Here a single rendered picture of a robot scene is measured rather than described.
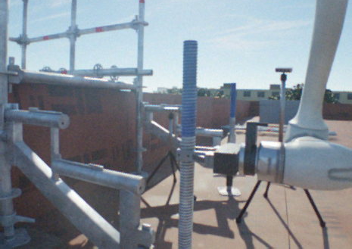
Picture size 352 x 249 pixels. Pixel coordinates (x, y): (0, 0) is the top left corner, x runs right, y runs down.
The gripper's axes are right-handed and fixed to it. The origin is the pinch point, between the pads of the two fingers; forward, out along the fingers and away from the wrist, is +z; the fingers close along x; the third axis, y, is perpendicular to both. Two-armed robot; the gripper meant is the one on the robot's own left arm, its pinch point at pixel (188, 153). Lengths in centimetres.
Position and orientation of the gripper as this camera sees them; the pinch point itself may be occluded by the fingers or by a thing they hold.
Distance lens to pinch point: 62.3
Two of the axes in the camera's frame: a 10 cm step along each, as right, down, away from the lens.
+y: -0.2, 10.0, 0.7
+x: 3.8, -0.5, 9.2
